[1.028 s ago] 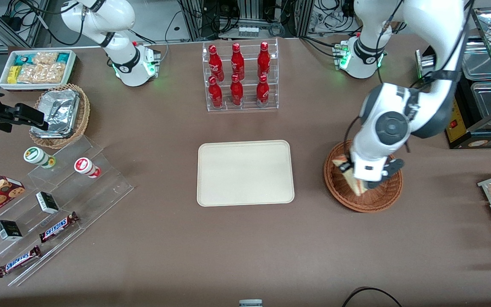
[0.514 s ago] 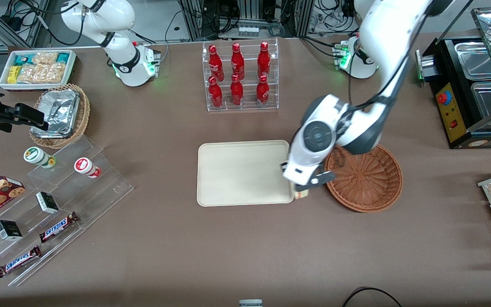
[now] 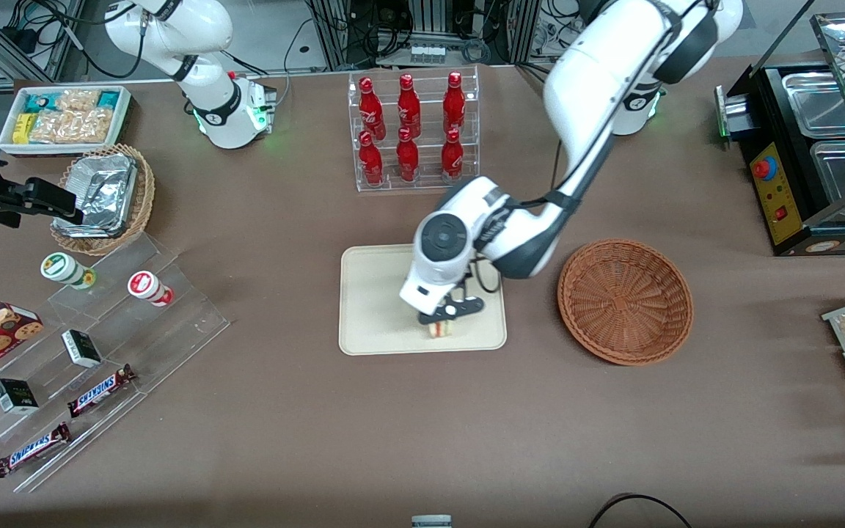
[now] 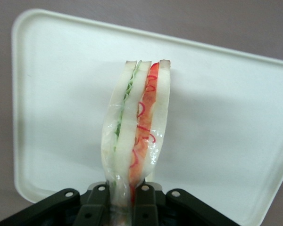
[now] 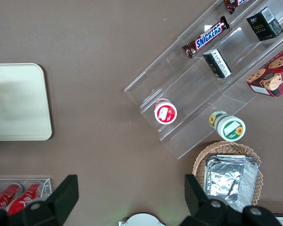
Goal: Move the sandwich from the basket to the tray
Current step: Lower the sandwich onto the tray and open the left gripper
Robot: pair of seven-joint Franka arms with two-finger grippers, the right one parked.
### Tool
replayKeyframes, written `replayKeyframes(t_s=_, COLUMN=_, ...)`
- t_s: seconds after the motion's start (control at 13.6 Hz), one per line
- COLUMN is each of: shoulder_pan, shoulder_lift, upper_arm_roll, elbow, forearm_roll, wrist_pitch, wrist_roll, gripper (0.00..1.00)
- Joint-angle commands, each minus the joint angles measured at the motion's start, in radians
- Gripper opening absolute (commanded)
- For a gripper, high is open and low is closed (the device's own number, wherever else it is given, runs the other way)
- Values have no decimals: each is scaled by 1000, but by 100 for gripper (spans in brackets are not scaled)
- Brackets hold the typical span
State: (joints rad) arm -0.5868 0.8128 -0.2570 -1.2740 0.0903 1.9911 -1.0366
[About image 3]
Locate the triangular sandwich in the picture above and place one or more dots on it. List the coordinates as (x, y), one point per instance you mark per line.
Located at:
(442, 331)

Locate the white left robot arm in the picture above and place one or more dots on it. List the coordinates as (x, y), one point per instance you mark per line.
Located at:
(598, 88)

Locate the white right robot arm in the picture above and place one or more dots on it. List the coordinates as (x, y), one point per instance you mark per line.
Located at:
(210, 110)

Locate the beige plastic tray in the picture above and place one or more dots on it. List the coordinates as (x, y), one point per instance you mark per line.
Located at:
(378, 308)

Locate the small tan wicker basket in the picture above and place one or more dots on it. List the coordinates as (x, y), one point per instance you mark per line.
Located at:
(142, 198)

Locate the large brown wicker basket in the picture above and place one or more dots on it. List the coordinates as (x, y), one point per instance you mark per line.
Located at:
(624, 301)

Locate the aluminium foil container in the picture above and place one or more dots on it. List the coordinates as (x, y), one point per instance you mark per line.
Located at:
(103, 191)

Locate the white snack bin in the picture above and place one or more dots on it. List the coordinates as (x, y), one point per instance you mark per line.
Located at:
(8, 143)

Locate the green lid cup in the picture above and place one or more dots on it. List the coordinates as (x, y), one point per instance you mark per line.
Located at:
(63, 268)

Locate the yellow snack packet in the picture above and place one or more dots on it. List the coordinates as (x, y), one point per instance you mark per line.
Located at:
(22, 128)

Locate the large clear cookie bag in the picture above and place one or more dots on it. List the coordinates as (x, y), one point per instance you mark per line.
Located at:
(74, 127)

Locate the teal snack packet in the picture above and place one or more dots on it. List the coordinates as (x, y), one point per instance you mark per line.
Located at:
(39, 103)
(109, 100)

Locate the small clear cookie bag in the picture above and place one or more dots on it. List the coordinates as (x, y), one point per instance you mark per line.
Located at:
(78, 100)

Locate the clear acrylic bottle rack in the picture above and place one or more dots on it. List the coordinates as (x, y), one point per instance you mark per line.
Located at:
(426, 185)

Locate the red lid cup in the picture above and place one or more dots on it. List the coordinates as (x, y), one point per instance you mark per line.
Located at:
(147, 286)

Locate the red cola bottle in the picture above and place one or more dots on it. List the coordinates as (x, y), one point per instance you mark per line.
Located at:
(408, 160)
(372, 110)
(454, 103)
(409, 108)
(452, 160)
(370, 163)

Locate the small black box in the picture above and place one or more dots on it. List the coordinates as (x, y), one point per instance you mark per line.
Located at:
(81, 348)
(15, 396)

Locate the clear acrylic stepped stand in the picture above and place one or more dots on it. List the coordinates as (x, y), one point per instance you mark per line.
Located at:
(173, 326)

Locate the grey device edge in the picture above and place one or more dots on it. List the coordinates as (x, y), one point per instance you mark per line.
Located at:
(431, 522)

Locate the Snickers bar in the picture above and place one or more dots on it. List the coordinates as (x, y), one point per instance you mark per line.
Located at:
(30, 449)
(100, 391)

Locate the white power strip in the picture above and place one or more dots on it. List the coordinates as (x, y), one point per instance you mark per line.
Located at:
(427, 53)

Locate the black food warmer machine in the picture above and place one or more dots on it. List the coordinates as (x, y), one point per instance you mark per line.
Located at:
(782, 198)

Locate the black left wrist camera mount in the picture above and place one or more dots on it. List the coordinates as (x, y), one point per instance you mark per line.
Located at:
(441, 315)

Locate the aluminium frame beam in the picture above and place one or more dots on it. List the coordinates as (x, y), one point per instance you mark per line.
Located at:
(26, 55)

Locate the aluminium frame rack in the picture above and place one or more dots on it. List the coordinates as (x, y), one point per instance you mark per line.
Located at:
(433, 18)

